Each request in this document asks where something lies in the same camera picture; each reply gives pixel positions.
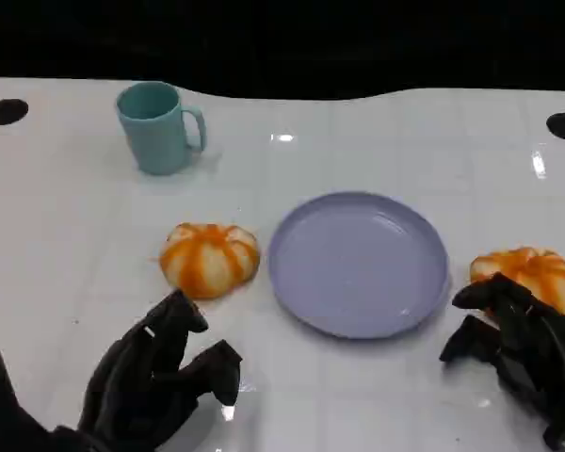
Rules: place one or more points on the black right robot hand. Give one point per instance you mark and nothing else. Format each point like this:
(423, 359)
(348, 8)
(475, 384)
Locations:
(537, 348)

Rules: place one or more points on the pale green mug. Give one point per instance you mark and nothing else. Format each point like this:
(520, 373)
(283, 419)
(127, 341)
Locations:
(155, 136)

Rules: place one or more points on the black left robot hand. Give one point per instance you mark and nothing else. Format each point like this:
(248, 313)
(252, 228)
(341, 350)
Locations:
(132, 376)

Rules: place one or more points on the lilac plate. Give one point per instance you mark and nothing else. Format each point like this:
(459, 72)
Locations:
(358, 263)

